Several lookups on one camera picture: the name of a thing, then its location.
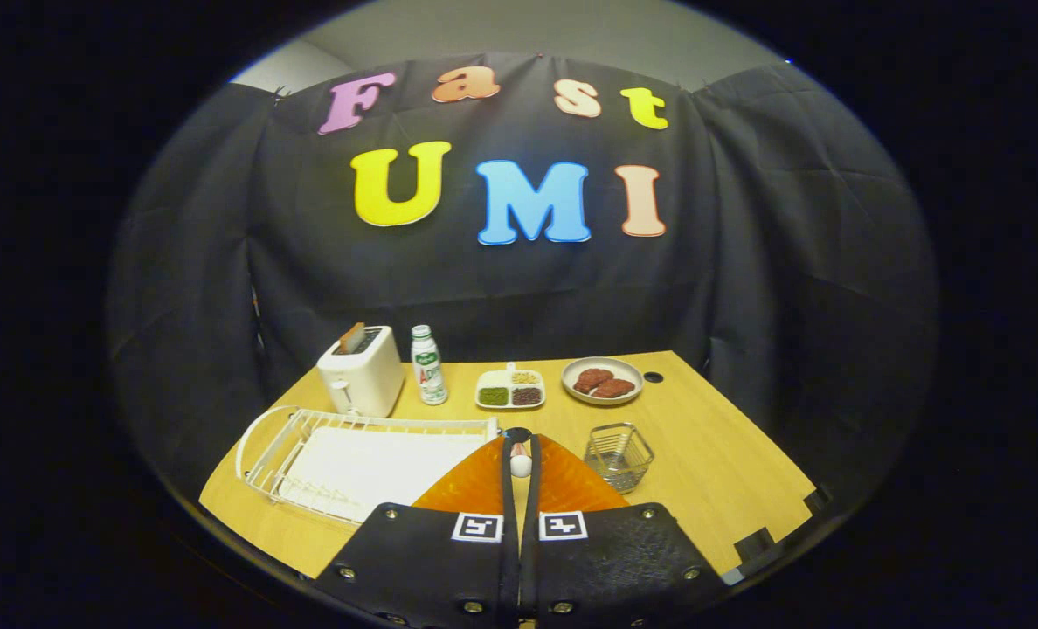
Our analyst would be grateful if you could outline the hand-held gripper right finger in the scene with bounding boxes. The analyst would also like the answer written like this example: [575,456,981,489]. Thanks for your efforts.
[519,431,730,629]

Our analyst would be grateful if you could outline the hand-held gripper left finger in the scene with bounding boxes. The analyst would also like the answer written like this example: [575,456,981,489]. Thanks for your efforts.
[314,431,520,629]

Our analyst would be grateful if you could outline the metal wire basket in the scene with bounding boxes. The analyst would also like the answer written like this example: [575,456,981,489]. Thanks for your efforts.
[584,423,655,495]

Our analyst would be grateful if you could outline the white wire dish rack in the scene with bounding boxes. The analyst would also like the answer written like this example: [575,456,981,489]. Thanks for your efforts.
[236,405,500,527]

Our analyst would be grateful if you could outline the beige dish with patties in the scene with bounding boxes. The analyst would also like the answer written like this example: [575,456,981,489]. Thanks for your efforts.
[561,356,645,407]

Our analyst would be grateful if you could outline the white divided dish with beans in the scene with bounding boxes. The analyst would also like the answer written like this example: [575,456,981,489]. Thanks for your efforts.
[475,363,546,411]

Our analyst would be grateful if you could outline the white drink bottle green label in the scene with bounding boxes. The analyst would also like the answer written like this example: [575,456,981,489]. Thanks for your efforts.
[411,325,449,406]

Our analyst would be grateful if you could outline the white toaster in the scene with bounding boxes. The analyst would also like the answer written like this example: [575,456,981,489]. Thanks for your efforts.
[316,326,405,418]

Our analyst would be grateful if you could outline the black backdrop cloth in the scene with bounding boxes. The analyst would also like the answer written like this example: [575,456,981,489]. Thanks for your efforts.
[108,52,939,525]

